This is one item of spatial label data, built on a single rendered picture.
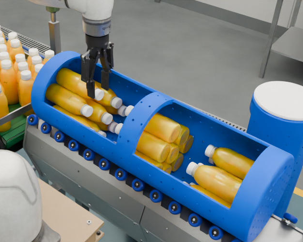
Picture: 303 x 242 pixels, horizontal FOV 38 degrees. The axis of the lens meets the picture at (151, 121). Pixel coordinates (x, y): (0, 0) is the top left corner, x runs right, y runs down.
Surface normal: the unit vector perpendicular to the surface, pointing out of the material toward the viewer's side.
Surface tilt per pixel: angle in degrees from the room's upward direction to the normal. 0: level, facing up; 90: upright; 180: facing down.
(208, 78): 0
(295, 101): 0
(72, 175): 71
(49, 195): 5
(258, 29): 76
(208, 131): 95
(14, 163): 8
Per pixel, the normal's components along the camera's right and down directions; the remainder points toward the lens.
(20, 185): 0.84, 0.00
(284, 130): -0.22, 0.58
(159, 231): -0.55, 0.15
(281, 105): 0.07, -0.80
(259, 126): -0.81, 0.31
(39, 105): -0.61, 0.40
